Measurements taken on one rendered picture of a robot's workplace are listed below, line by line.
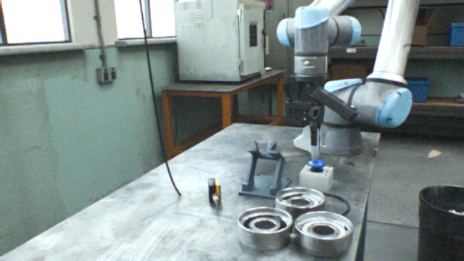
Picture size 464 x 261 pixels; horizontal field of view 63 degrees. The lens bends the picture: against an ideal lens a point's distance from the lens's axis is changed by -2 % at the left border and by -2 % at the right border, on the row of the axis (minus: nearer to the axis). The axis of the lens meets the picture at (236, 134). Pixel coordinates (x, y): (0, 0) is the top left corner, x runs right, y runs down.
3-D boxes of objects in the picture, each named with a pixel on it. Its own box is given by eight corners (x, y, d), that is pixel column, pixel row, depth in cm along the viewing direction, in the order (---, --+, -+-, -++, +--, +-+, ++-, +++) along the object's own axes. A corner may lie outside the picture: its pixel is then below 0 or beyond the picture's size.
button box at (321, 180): (328, 193, 92) (328, 175, 91) (299, 190, 95) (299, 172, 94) (333, 182, 100) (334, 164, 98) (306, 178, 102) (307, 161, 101)
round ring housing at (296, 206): (325, 228, 77) (325, 209, 76) (272, 223, 79) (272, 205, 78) (324, 205, 87) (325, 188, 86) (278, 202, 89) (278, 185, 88)
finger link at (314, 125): (312, 141, 95) (313, 106, 92) (319, 142, 94) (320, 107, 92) (308, 146, 90) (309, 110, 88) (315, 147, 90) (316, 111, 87)
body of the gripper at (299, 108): (293, 119, 99) (293, 72, 96) (326, 122, 96) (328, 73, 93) (285, 126, 92) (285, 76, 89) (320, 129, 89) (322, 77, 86)
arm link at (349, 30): (328, 17, 102) (300, 16, 95) (365, 14, 94) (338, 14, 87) (327, 46, 104) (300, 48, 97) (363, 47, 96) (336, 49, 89)
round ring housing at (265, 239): (267, 259, 66) (267, 238, 65) (226, 238, 74) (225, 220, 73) (303, 237, 74) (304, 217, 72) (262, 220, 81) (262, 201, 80)
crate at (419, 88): (427, 97, 411) (429, 77, 405) (428, 104, 378) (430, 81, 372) (377, 95, 433) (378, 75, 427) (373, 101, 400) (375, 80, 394)
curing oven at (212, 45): (247, 85, 294) (246, -3, 277) (178, 83, 317) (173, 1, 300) (272, 76, 349) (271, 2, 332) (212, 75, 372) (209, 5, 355)
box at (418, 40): (433, 47, 362) (436, 5, 352) (375, 47, 381) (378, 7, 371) (429, 46, 399) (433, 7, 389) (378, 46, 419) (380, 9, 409)
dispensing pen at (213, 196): (210, 201, 81) (206, 172, 97) (211, 219, 82) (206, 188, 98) (220, 200, 81) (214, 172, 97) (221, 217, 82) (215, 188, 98)
